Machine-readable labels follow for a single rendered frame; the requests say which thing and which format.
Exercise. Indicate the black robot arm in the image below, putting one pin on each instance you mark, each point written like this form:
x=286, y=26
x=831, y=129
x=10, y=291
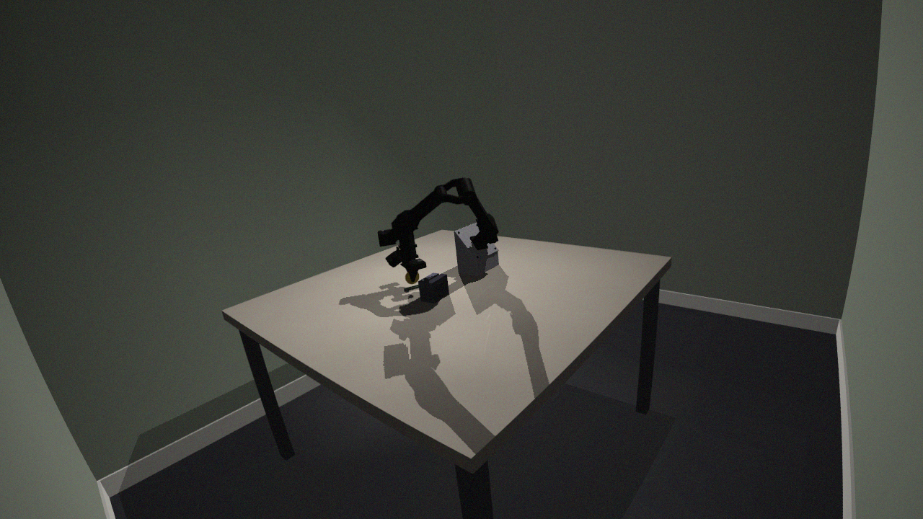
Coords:
x=407, y=221

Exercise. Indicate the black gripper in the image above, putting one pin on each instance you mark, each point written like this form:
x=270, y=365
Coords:
x=411, y=264

